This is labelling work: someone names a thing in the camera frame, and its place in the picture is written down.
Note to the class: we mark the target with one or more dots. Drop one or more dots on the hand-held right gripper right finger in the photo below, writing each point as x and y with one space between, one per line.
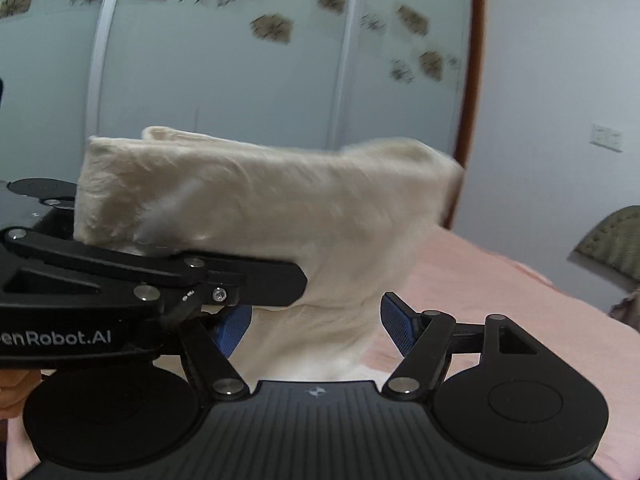
396 321

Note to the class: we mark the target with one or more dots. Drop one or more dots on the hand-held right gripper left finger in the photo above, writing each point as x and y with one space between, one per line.
233 327

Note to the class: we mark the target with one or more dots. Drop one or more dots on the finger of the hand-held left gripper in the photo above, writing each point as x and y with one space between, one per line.
150 272

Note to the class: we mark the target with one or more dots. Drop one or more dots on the white pants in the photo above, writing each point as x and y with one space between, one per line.
260 210

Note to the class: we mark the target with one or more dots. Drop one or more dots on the person's left hand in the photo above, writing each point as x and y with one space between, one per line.
17 392

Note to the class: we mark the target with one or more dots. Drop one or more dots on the pink bed blanket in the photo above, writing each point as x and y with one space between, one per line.
475 280

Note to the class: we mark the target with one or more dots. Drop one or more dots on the floral sliding door wardrobe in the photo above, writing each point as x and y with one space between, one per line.
225 70

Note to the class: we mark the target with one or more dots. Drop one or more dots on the green upholstered headboard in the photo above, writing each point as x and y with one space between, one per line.
610 250

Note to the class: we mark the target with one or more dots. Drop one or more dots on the grey brown pillow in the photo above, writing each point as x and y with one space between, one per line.
627 310

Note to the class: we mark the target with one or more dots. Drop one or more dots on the brown wooden door frame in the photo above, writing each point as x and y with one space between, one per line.
472 85

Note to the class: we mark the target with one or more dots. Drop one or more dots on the white wall socket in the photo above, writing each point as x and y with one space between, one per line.
607 137

